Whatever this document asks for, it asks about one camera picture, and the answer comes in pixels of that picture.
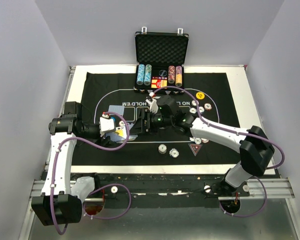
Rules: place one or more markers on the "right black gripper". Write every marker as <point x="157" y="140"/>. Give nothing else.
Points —
<point x="152" y="127"/>

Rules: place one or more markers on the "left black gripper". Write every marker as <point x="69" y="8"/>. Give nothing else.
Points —
<point x="106" y="143"/>

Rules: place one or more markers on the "red white chip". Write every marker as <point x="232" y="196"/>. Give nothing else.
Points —
<point x="122" y="124"/>
<point x="207" y="106"/>

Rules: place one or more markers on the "blue backed card deck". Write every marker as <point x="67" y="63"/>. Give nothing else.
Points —
<point x="132" y="136"/>

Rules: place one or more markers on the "blue white chip stack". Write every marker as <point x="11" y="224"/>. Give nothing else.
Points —
<point x="174" y="153"/>

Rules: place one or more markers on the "yellow round blind button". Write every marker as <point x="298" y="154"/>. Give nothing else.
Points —
<point x="200" y="95"/>

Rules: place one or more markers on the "triangular dealer button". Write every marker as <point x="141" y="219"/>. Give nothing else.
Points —
<point x="195" y="148"/>

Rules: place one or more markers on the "grey white chip stack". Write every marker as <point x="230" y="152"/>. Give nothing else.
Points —
<point x="162" y="148"/>

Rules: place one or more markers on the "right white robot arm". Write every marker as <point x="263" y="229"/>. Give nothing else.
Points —
<point x="251" y="144"/>

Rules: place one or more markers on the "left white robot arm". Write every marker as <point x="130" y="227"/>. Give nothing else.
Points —
<point x="59" y="201"/>

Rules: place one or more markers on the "red card deck in case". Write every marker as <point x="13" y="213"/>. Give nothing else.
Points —
<point x="158" y="82"/>

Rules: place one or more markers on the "black poker table mat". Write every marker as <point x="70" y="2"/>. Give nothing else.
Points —
<point x="102" y="90"/>

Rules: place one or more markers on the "orange chip row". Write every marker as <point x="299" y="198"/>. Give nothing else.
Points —
<point x="178" y="76"/>

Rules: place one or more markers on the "teal grey chip row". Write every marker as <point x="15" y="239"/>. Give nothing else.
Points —
<point x="147" y="75"/>

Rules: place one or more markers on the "red purple chip row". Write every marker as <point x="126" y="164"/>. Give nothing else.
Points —
<point x="171" y="74"/>

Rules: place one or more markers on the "light blue chip row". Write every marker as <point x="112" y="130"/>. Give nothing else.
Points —
<point x="140" y="74"/>

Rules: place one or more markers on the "black aluminium chip case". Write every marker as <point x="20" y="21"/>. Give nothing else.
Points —
<point x="160" y="50"/>

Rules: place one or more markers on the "white table board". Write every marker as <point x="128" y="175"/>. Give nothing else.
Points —
<point x="242" y="97"/>

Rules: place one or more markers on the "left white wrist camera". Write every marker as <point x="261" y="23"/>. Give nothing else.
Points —
<point x="107" y="125"/>

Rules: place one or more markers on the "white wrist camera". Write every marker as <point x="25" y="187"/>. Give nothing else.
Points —
<point x="107" y="125"/>
<point x="152" y="103"/>

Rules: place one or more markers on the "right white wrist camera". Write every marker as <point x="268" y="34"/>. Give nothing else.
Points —
<point x="152" y="103"/>

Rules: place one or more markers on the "aluminium mounting rail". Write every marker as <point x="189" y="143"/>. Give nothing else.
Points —
<point x="252" y="189"/>

